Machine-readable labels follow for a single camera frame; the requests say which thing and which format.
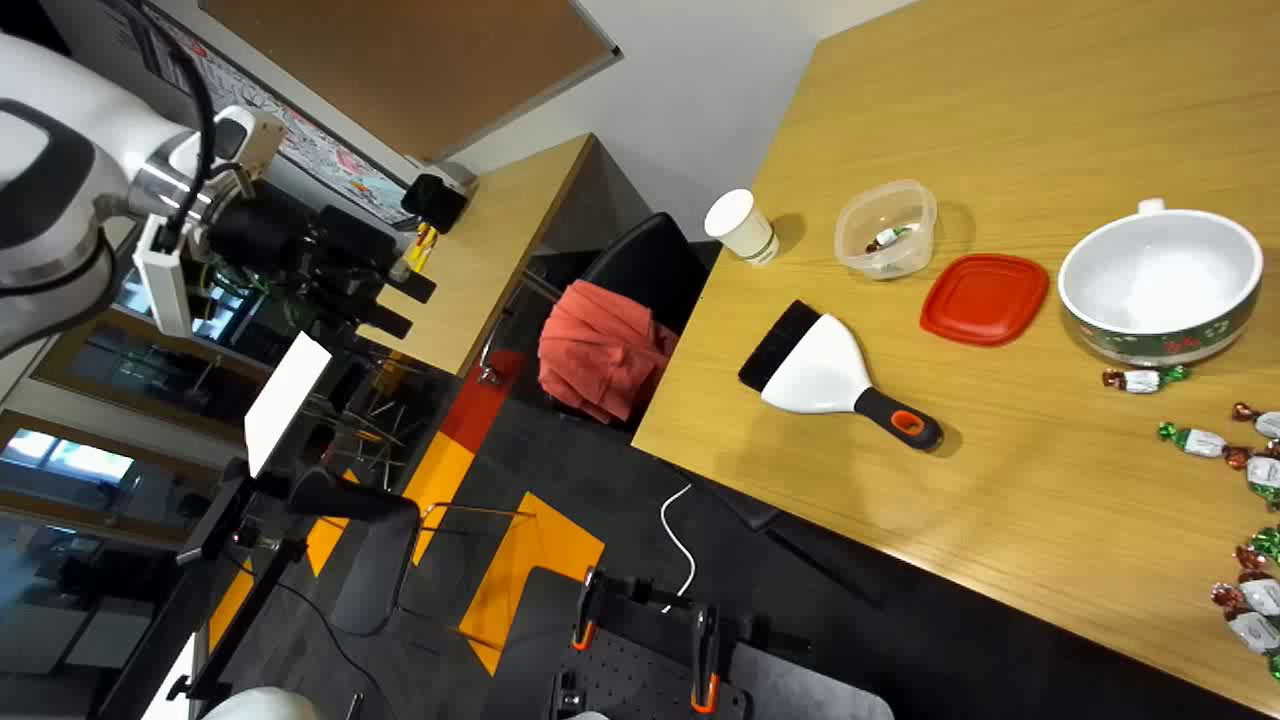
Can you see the coral pink cloth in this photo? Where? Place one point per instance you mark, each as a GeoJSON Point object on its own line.
{"type": "Point", "coordinates": [602, 350]}

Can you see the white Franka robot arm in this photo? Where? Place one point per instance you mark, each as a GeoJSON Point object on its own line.
{"type": "Point", "coordinates": [55, 146]}

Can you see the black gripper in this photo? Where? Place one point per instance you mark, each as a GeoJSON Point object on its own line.
{"type": "Point", "coordinates": [267, 225]}

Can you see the white bowl green rim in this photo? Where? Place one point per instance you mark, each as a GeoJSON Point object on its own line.
{"type": "Point", "coordinates": [1160, 280]}

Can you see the black box device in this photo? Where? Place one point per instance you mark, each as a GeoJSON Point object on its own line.
{"type": "Point", "coordinates": [433, 200]}

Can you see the black tripod stand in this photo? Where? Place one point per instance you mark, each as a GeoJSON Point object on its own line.
{"type": "Point", "coordinates": [335, 496]}

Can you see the red plastic lid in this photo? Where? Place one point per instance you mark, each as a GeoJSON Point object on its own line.
{"type": "Point", "coordinates": [984, 296]}

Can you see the white paper cup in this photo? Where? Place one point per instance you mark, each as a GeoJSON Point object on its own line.
{"type": "Point", "coordinates": [743, 225]}

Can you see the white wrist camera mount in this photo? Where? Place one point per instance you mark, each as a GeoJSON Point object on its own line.
{"type": "Point", "coordinates": [162, 280]}

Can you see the yellow black tool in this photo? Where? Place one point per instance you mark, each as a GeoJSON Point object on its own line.
{"type": "Point", "coordinates": [421, 250]}

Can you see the black orange bar clamp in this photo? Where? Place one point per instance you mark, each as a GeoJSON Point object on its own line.
{"type": "Point", "coordinates": [704, 663]}
{"type": "Point", "coordinates": [596, 604]}

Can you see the black office chair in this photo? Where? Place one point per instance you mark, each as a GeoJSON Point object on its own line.
{"type": "Point", "coordinates": [663, 261]}

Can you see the printed wall poster strip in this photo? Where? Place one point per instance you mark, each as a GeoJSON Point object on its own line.
{"type": "Point", "coordinates": [325, 146]}

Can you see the clear plastic container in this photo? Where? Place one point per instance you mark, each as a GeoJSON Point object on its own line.
{"type": "Point", "coordinates": [880, 215]}

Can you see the white flat panel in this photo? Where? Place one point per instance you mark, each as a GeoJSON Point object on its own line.
{"type": "Point", "coordinates": [286, 400]}

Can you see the cork board silver frame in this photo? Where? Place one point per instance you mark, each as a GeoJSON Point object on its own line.
{"type": "Point", "coordinates": [402, 65]}

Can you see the green white sweet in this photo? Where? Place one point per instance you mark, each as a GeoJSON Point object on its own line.
{"type": "Point", "coordinates": [1140, 381]}
{"type": "Point", "coordinates": [1257, 634]}
{"type": "Point", "coordinates": [889, 241]}
{"type": "Point", "coordinates": [1203, 441]}
{"type": "Point", "coordinates": [1267, 475]}
{"type": "Point", "coordinates": [1255, 596]}
{"type": "Point", "coordinates": [1267, 422]}
{"type": "Point", "coordinates": [1260, 545]}

